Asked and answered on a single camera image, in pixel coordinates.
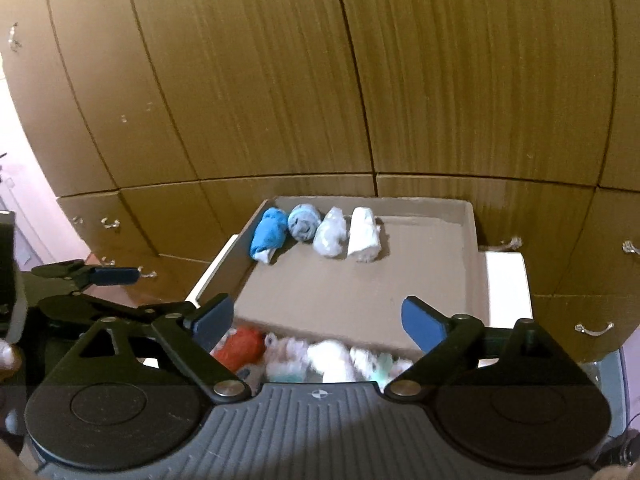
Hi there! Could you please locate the wooden wardrobe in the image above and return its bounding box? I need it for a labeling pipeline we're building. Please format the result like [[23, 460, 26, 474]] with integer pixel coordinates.
[[0, 0, 640, 366]]

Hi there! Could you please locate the person's left hand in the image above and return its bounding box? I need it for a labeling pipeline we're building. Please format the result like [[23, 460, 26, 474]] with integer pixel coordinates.
[[0, 341, 23, 386]]

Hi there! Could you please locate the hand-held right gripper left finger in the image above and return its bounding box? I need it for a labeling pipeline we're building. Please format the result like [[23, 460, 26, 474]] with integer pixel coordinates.
[[47, 295, 251, 404]]

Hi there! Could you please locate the red sock roll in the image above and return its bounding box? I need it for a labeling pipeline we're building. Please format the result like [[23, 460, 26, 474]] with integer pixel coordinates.
[[212, 327, 267, 368]]

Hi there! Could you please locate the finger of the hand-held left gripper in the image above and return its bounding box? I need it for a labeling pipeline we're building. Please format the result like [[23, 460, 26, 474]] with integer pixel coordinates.
[[31, 259, 140, 292], [39, 292, 196, 328]]

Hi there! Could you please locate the cardboard box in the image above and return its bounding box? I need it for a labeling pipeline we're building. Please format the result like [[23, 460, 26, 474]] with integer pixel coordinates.
[[197, 196, 488, 363]]

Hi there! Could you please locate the blue sock roll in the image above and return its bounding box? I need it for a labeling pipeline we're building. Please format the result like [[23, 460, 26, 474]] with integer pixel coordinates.
[[249, 207, 289, 265]]

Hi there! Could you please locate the grey sock roll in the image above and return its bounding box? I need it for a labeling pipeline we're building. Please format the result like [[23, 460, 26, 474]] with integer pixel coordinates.
[[287, 204, 322, 242]]

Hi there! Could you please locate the white table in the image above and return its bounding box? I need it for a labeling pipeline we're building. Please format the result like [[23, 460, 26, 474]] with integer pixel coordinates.
[[187, 234, 533, 328]]

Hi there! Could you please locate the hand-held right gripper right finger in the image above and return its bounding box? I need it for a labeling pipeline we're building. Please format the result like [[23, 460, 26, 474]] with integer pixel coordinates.
[[384, 296, 596, 401]]

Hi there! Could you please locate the translucent white sock roll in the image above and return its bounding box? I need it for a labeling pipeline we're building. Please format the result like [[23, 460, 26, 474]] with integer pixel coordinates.
[[312, 207, 348, 259]]

